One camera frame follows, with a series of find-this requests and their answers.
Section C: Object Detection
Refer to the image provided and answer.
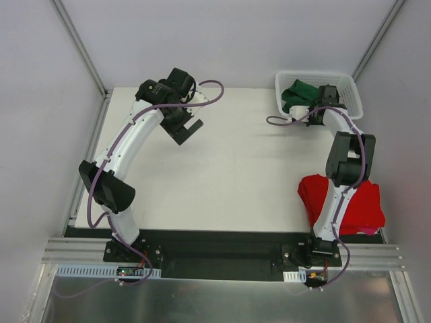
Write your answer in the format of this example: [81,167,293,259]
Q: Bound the pink folded t shirt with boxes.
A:
[358,227,378,236]

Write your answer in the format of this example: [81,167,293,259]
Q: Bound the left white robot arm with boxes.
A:
[78,68,203,262]

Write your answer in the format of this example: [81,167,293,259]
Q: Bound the white plastic basket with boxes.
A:
[275,70,363,120]

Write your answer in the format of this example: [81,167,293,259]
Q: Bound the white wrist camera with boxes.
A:
[189,85,209,104]
[289,106,309,122]

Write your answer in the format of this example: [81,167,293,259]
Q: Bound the left white cable duct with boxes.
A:
[56,264,162,279]

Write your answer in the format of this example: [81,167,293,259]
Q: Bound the green t shirt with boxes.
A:
[281,79,319,114]

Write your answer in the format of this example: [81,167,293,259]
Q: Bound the white cable duct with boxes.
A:
[56,264,162,279]
[283,269,306,283]

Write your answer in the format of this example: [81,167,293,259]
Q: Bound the right white cable duct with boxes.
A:
[283,269,306,283]

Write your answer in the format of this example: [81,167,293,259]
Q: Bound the red folded t shirt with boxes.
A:
[298,174,385,236]

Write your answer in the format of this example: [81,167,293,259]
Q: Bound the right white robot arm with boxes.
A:
[302,85,376,266]

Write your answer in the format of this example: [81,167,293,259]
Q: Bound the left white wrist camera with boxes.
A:
[189,85,209,104]

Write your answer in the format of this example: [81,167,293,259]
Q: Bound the aluminium frame rail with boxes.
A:
[42,238,407,271]

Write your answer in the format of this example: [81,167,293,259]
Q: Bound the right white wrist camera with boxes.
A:
[289,106,309,122]

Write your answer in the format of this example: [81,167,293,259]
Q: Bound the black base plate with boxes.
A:
[103,229,341,281]

